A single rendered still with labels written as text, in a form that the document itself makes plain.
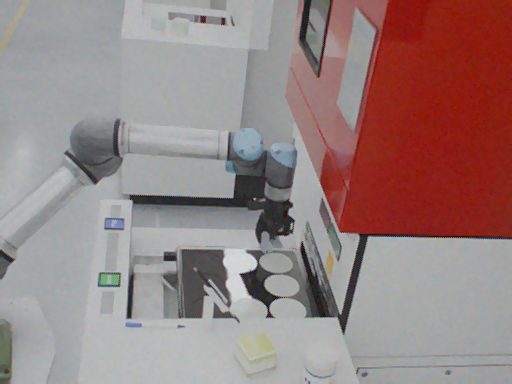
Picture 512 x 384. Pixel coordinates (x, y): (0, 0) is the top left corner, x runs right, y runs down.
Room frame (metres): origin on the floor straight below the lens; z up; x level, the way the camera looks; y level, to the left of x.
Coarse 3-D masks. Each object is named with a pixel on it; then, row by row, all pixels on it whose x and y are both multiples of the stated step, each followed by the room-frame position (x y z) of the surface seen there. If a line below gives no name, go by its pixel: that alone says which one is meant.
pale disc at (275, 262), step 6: (264, 258) 1.60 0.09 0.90; (270, 258) 1.60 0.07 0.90; (276, 258) 1.61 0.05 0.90; (282, 258) 1.62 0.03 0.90; (288, 258) 1.62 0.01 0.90; (264, 264) 1.57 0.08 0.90; (270, 264) 1.57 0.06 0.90; (276, 264) 1.58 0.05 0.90; (282, 264) 1.59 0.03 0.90; (288, 264) 1.59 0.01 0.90; (270, 270) 1.55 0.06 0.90; (276, 270) 1.55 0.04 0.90; (282, 270) 1.56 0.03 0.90; (288, 270) 1.56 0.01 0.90
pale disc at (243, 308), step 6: (240, 300) 1.39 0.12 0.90; (246, 300) 1.39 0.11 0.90; (252, 300) 1.39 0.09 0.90; (234, 306) 1.36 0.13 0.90; (240, 306) 1.36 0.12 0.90; (246, 306) 1.36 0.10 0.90; (252, 306) 1.37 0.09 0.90; (258, 306) 1.37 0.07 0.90; (264, 306) 1.38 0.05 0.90; (234, 312) 1.33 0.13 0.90; (240, 312) 1.34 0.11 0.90; (246, 312) 1.34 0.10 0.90; (252, 312) 1.34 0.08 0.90; (258, 312) 1.35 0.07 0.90; (264, 312) 1.35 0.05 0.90
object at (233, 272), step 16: (192, 256) 1.55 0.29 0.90; (208, 256) 1.56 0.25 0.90; (224, 256) 1.57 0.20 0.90; (240, 256) 1.59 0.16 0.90; (256, 256) 1.60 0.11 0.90; (288, 256) 1.63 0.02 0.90; (192, 272) 1.47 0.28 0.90; (208, 272) 1.48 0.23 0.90; (224, 272) 1.50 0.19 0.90; (240, 272) 1.51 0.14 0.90; (256, 272) 1.52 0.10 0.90; (272, 272) 1.54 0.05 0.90; (288, 272) 1.55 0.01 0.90; (192, 288) 1.40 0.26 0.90; (224, 288) 1.43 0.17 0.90; (240, 288) 1.44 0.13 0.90; (256, 288) 1.45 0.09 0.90; (192, 304) 1.34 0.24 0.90; (304, 304) 1.42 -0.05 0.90
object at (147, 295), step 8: (136, 264) 1.49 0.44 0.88; (144, 264) 1.49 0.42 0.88; (152, 264) 1.50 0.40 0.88; (160, 264) 1.51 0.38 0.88; (136, 288) 1.38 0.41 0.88; (144, 288) 1.39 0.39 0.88; (152, 288) 1.40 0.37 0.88; (160, 288) 1.40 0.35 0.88; (136, 296) 1.35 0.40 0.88; (144, 296) 1.36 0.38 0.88; (152, 296) 1.36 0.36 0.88; (160, 296) 1.37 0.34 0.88; (136, 304) 1.32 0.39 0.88; (144, 304) 1.32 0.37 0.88; (152, 304) 1.33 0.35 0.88; (160, 304) 1.34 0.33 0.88; (136, 312) 1.29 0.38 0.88; (144, 312) 1.29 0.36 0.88; (152, 312) 1.30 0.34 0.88; (160, 312) 1.30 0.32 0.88
